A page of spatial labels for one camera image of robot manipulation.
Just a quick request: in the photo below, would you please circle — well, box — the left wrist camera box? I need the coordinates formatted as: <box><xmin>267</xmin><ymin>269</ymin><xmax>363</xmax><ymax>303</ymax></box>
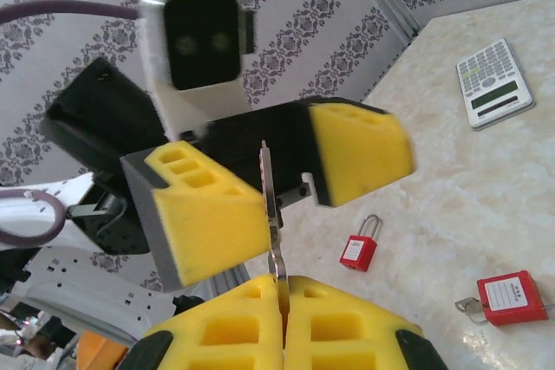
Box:
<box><xmin>138</xmin><ymin>0</ymin><xmax>258</xmax><ymax>142</ymax></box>

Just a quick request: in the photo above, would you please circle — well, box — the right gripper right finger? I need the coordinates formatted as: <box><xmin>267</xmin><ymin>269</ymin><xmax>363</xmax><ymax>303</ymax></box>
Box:
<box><xmin>284</xmin><ymin>275</ymin><xmax>448</xmax><ymax>370</ymax></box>

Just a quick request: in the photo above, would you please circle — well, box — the red padlock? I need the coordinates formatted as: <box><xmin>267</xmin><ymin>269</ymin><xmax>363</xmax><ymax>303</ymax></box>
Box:
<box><xmin>475</xmin><ymin>269</ymin><xmax>551</xmax><ymax>328</ymax></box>
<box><xmin>339</xmin><ymin>213</ymin><xmax>383</xmax><ymax>274</ymax></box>

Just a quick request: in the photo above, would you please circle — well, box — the aluminium table side rail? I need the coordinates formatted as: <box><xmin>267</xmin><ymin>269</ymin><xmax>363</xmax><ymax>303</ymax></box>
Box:
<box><xmin>203</xmin><ymin>256</ymin><xmax>255</xmax><ymax>302</ymax></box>

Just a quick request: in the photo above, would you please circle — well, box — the orange object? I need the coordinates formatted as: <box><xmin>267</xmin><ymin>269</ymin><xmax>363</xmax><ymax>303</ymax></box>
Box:
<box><xmin>76</xmin><ymin>329</ymin><xmax>129</xmax><ymax>370</ymax></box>

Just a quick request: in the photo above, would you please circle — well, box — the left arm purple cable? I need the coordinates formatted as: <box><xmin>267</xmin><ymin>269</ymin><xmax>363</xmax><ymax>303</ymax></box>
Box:
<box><xmin>0</xmin><ymin>0</ymin><xmax>147</xmax><ymax>250</ymax></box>

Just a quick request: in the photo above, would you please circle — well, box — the white calculator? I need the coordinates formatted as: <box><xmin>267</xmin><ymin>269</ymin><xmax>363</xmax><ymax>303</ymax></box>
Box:
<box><xmin>454</xmin><ymin>38</ymin><xmax>536</xmax><ymax>131</ymax></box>

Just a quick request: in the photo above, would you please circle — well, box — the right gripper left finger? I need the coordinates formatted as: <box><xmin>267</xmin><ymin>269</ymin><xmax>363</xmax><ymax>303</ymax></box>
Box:
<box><xmin>125</xmin><ymin>276</ymin><xmax>286</xmax><ymax>370</ymax></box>

